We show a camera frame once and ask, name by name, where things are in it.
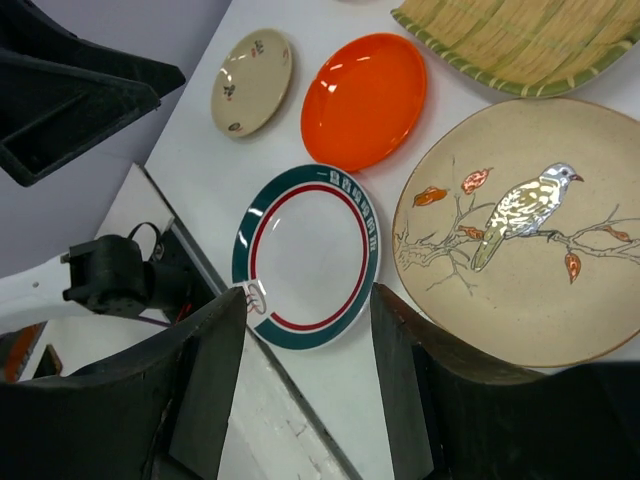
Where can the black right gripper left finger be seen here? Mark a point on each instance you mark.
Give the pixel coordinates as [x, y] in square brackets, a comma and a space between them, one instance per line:
[157, 410]

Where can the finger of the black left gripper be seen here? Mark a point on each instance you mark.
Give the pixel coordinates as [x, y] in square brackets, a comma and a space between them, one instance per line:
[62, 95]

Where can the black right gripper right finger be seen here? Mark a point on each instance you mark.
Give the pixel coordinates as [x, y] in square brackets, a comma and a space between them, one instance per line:
[455, 412]

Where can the small beige plate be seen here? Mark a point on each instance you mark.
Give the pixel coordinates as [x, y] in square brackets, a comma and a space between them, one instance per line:
[251, 83]

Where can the beige bird plate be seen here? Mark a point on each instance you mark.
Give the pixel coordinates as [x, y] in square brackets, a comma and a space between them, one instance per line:
[518, 232]

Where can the green rimmed white plate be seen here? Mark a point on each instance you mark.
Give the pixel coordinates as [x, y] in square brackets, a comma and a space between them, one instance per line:
[306, 253]

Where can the orange plate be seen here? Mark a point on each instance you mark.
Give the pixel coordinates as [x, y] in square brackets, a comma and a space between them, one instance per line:
[364, 102]

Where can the woven bamboo tray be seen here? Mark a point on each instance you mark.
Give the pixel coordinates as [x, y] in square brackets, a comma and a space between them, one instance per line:
[530, 49]

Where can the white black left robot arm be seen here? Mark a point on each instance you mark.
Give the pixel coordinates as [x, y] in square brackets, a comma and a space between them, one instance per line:
[106, 276]

